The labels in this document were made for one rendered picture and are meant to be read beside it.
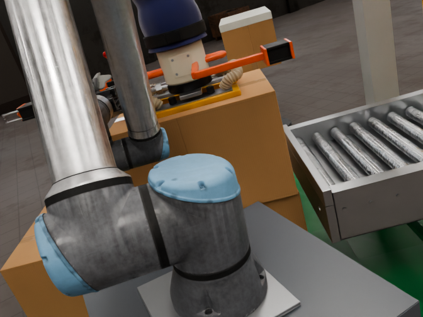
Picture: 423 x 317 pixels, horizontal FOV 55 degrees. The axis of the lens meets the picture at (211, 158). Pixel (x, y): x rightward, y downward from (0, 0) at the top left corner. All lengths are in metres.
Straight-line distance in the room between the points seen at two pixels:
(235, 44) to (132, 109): 2.25
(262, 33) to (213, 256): 2.66
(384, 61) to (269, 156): 1.47
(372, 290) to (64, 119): 0.61
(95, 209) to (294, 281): 0.41
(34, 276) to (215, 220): 1.22
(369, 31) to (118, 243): 2.24
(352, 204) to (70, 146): 0.99
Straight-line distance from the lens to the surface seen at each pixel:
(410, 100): 2.12
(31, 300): 1.87
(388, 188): 1.44
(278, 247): 0.92
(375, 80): 2.73
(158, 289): 0.87
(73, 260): 0.66
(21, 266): 1.78
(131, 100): 1.03
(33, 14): 0.79
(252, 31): 3.22
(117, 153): 1.12
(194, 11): 1.44
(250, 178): 1.45
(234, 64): 1.25
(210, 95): 1.41
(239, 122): 1.36
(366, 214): 1.46
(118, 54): 0.98
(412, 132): 1.87
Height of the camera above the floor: 1.30
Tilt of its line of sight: 22 degrees down
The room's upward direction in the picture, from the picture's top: 17 degrees counter-clockwise
